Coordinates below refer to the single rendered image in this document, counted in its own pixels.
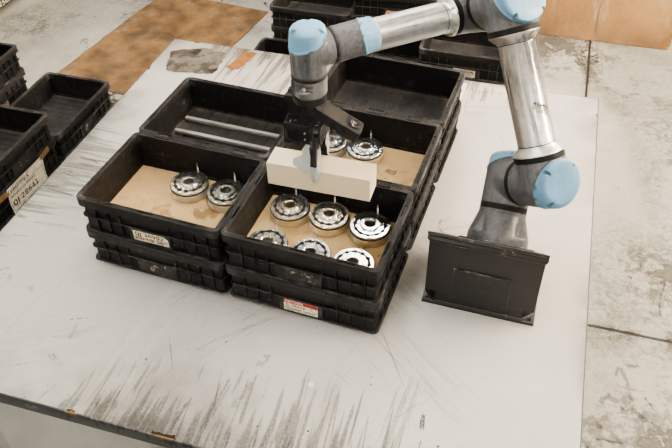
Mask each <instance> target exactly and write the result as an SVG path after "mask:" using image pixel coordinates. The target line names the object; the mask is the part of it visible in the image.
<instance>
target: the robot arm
mask: <svg viewBox="0 0 672 448"><path fill-rule="evenodd" d="M545 5H546V0H438V1H437V2H435V3H431V4H427V5H423V6H419V7H415V8H411V9H406V10H402V11H398V12H394V13H390V14H386V15H382V16H378V17H374V18H372V17H369V16H367V17H362V18H356V19H353V20H350V21H346V22H343V23H339V24H336V25H332V26H329V27H325V25H324V24H323V23H322V22H321V21H319V20H315V19H310V20H306V19H303V20H299V21H297V22H295V23H293V24H292V25H291V27H290V29H289V36H288V50H289V57H290V72H291V86H289V88H288V90H287V92H286V93H285V94H284V101H287V104H288V114H287V115H286V118H285V120H284V122H283V129H284V142H286V143H292V144H293V145H298V146H302V144H305V145H306V146H305V147H304V148H303V153H302V155H301V156H298V157H295V158H294V159H293V165H294V166H295V167H297V168H299V169H302V170H304V171H306V172H309V173H310V174H311V180H312V183H315V182H316V181H317V179H318V178H319V177H320V157H321V155H326V156H329V145H330V128H331V129H333V130H335V131H336V132H338V133H340V134H341V135H343V136H345V137H346V138H348V139H350V140H351V141H356V140H357V139H358V137H359V136H360V135H361V132H362V129H363V127H364V124H363V122H361V121H359V120H358V119H356V118H354V117H353V116H351V115H349V114H348V113H346V112H344V111H343V110H341V109H339V108H338V107H336V106H334V105H333V104H331V103H329V102H328V101H326V99H327V91H328V85H327V66H328V65H331V64H335V63H339V62H342V61H346V60H349V59H353V58H356V57H359V56H363V55H368V54H369V53H373V52H377V51H381V50H384V49H388V48H392V47H396V46H400V45H404V44H408V43H412V42H415V41H419V40H423V39H427V38H431V37H435V36H439V35H442V34H444V35H446V36H448V37H452V36H456V35H460V34H467V33H477V32H487V35H488V40H489V41H490V42H491V43H493V44H494V45H496V46H497V49H498V54H499V59H500V64H501V68H502V73H503V78H504V83H505V88H506V93H507V97H508V102H509V107H510V112H511V117H512V122H513V127H514V131H515V136H516V141H517V146H518V149H517V150H500V151H496V152H494V153H493V154H492V155H491V156H490V159H489V163H488V165H487V172H486V177H485V182H484V187H483V192H482V197H481V203H480V207H479V211H478V213H477V214H476V216H475V218H474V220H473V222H472V223H471V225H470V227H469V229H468V231H467V236H466V237H470V238H475V239H480V240H487V241H490V242H494V243H499V244H504V245H509V246H514V247H519V248H521V247H522V248H524V249H527V248H528V233H527V225H526V216H527V211H528V206H530V207H538V208H542V209H560V208H563V207H565V206H567V205H568V204H569V203H571V202H572V201H573V199H574V198H575V195H576V194H577V193H578V191H579V188H580V182H581V176H580V171H579V169H578V167H577V165H576V164H575V163H573V161H571V160H570V159H568V158H566V154H565V149H564V146H563V145H562V144H560V143H559V142H557V141H556V139H555V134H554V129H553V124H552V119H551V114H550V109H549V104H548V99H547V94H546V89H545V84H544V79H543V74H542V69H541V64H540V59H539V54H538V49H537V44H536V39H535V37H536V34H537V33H538V31H539V30H540V28H541V27H540V22H539V17H540V16H541V15H542V13H543V9H544V8H545ZM288 117H289V118H288ZM287 119H288V120H287ZM286 131H287V138H286Z"/></svg>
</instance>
